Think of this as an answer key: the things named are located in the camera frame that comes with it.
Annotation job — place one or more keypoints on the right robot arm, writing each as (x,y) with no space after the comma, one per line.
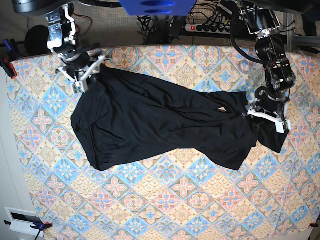
(61,24)

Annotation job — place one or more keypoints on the patterned tablecloth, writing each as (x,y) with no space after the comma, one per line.
(180,195)

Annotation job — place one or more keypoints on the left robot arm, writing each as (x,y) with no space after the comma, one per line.
(270,50)

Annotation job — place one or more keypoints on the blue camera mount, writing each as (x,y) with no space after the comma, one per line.
(157,7)

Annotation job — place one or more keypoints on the blue clamp top left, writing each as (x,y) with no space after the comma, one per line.
(12,45)

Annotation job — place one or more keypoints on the orange clamp bottom right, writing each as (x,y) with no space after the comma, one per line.
(314,225)

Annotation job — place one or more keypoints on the white floor outlet box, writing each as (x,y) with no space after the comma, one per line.
(21,215)

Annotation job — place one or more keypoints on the black t-shirt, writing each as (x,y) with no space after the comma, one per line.
(126,117)

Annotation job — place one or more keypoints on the black round stool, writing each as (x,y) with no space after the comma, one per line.
(36,39)

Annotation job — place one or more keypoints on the aluminium frame post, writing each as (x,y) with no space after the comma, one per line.
(296,42)

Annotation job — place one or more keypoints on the white power strip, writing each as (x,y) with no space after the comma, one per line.
(209,29)

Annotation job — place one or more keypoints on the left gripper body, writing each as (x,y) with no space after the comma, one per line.
(272,109)

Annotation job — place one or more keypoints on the blue clamp bottom left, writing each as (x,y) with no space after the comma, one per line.
(37,226)

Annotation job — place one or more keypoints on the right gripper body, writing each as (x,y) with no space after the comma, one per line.
(82,66)

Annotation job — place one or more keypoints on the blue clamp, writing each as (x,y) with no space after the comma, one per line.
(37,226)
(12,45)

